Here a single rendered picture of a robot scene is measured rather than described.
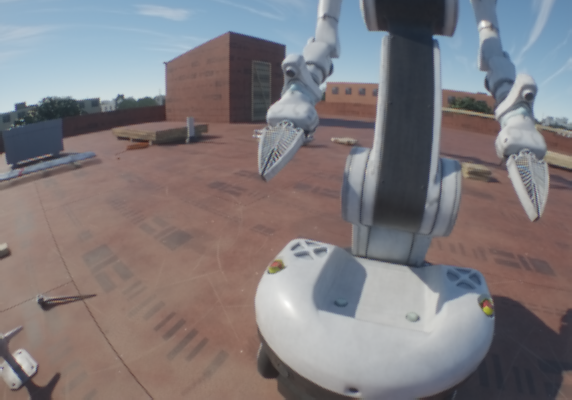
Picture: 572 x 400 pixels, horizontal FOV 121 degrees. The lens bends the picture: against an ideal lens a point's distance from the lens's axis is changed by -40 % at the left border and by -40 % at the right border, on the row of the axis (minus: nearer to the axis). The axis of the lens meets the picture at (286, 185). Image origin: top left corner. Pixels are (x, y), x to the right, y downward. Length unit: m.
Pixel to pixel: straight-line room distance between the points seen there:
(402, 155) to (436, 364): 0.37
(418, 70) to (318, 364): 0.56
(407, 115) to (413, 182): 0.12
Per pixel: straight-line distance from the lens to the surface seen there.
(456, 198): 0.49
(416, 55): 0.56
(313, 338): 0.50
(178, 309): 1.08
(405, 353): 0.50
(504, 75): 0.67
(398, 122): 0.50
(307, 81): 0.56
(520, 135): 0.54
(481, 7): 0.85
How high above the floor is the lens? 0.72
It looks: 18 degrees down
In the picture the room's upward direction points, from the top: 1 degrees clockwise
